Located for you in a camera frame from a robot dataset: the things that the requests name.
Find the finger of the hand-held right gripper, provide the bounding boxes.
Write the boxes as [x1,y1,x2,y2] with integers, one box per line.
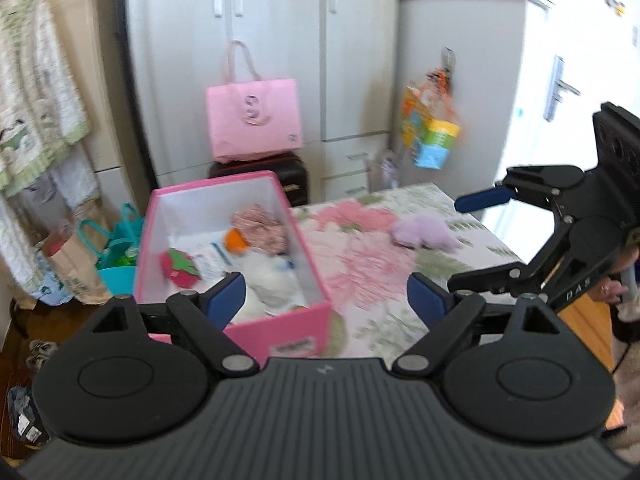
[454,163,587,213]
[446,219,579,295]

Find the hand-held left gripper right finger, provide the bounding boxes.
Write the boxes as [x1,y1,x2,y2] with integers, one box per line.
[391,272,563,376]

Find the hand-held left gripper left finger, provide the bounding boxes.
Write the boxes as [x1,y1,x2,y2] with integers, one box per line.
[90,271,261,378]

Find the panda plush toy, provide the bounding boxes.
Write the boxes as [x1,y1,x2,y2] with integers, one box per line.
[235,250,311,323]

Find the red strawberry plush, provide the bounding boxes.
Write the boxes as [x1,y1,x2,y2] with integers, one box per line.
[159,247,201,288]

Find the purple plush toy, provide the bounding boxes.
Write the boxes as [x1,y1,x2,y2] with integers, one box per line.
[390,212,466,253]

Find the pink storage box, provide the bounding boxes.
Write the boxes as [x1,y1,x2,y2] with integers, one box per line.
[134,170,333,366]

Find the person's right hand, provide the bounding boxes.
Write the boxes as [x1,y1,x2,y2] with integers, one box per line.
[590,247,640,306]

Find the floral bed sheet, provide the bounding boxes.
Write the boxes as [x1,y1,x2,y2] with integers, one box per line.
[290,182,526,361]

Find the colourful hanging gift bag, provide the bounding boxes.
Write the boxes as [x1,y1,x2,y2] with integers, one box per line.
[400,67,463,170]

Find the teal tote bag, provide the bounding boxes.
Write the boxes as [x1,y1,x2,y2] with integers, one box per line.
[77,202,146,296]

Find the black suitcase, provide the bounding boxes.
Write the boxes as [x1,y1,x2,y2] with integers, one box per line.
[207,152,311,207]

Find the brown paper bag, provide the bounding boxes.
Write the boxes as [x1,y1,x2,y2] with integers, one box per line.
[35,195,116,306]

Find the pink tote bag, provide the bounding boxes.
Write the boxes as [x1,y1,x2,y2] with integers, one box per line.
[204,40,305,163]

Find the grey patterned slipper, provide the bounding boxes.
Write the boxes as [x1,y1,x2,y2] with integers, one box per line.
[27,339,58,373]

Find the pale hanging cloth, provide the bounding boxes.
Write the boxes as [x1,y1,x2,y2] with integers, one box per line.
[0,152,103,311]

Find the white door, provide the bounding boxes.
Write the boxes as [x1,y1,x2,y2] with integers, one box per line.
[480,0,640,261]

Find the dark blue shoe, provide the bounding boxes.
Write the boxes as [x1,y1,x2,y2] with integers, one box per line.
[7,385,51,448]

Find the grey wardrobe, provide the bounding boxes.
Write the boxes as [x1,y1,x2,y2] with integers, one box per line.
[122,0,526,201]

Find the cream green-trimmed hanging garment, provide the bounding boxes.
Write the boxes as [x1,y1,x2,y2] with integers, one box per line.
[0,0,93,198]

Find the silver door handle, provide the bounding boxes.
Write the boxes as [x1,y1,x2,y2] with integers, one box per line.
[545,55,583,122]

